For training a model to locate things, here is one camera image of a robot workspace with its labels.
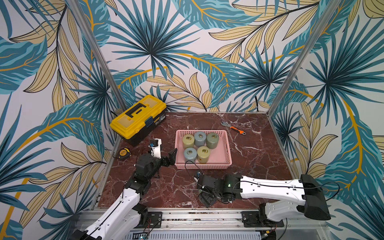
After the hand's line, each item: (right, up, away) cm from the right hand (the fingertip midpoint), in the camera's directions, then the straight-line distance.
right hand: (204, 193), depth 74 cm
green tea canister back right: (+6, +24, +21) cm, 33 cm away
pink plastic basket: (+12, +13, +22) cm, 28 cm away
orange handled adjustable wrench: (+18, +35, +39) cm, 56 cm away
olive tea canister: (-9, +24, +19) cm, 32 cm away
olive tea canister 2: (0, +17, +14) cm, 22 cm away
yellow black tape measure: (-48, +16, +18) cm, 54 cm away
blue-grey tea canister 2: (-7, +16, +14) cm, 23 cm away
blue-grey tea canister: (-1, +26, +21) cm, 34 cm away
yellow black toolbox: (-42, +34, +15) cm, 56 cm away
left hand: (-18, +21, +5) cm, 28 cm away
